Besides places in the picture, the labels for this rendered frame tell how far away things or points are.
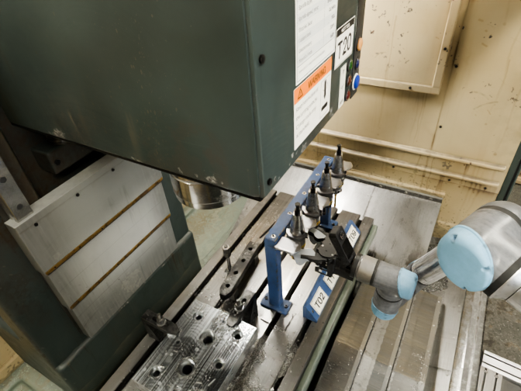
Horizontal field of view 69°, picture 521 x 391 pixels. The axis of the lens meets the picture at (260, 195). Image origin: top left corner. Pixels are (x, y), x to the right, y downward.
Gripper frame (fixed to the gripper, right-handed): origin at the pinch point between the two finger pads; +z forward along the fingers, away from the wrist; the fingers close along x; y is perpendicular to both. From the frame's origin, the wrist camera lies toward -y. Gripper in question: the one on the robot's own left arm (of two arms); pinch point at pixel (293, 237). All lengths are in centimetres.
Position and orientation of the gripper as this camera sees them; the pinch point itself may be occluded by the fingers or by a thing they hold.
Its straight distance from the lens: 113.0
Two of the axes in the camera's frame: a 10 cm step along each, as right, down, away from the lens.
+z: -8.7, -3.0, 3.8
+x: 4.8, -5.8, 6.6
